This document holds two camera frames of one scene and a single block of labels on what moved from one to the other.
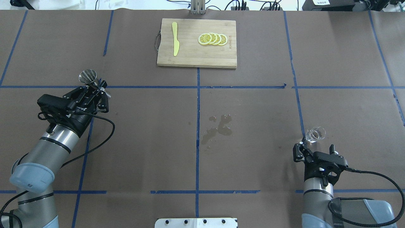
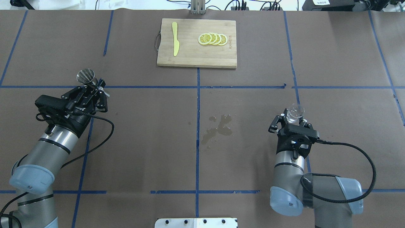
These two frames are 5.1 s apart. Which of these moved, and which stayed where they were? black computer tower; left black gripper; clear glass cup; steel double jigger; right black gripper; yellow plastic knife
Moved: clear glass cup; right black gripper
Stayed: black computer tower; yellow plastic knife; left black gripper; steel double jigger
